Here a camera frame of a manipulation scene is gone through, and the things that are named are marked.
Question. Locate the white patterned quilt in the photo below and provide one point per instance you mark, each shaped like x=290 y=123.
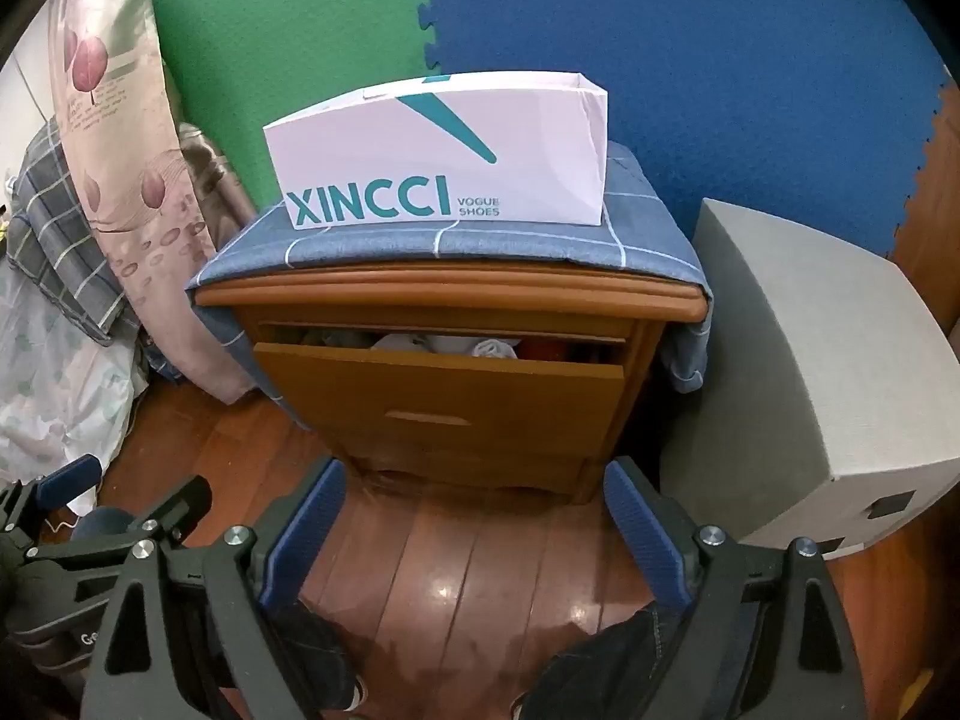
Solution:
x=45 y=390

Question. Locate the white garment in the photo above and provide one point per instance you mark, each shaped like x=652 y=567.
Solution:
x=405 y=343

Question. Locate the person's left leg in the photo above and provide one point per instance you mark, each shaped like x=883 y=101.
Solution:
x=315 y=652

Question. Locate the person's right leg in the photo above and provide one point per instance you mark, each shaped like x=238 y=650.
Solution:
x=600 y=667

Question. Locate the wooden nightstand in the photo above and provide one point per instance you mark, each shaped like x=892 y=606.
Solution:
x=450 y=300

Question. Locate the pink floral pillow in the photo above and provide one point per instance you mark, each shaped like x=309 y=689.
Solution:
x=127 y=165

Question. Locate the blue foam mat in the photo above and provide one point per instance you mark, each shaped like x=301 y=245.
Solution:
x=675 y=52

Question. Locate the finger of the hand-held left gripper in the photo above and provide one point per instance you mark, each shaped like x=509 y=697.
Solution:
x=176 y=506
x=67 y=481

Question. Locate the person's leg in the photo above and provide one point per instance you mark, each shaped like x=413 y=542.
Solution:
x=600 y=667
x=315 y=652

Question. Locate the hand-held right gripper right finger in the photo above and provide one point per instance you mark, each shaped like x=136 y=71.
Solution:
x=645 y=540

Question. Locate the green foam mat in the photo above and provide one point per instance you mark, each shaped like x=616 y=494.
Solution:
x=300 y=30

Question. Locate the grey plaid blanket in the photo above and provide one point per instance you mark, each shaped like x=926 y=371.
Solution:
x=52 y=240

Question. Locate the pale grey socks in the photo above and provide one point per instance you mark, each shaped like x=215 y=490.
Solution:
x=495 y=349

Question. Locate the grey fabric box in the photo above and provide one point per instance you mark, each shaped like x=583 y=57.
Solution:
x=810 y=360

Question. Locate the brown cloth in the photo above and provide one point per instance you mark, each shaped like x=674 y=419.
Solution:
x=214 y=172

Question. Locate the brown foam mat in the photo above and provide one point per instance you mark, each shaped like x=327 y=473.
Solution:
x=937 y=202

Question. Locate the wooden drawer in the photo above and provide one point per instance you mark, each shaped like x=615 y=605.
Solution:
x=450 y=390

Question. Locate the white shoe box teal print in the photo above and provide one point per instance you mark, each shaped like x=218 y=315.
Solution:
x=450 y=165

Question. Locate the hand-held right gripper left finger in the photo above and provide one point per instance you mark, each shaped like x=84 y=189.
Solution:
x=304 y=532

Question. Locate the blue checked cloth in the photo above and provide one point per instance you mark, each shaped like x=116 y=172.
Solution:
x=525 y=240

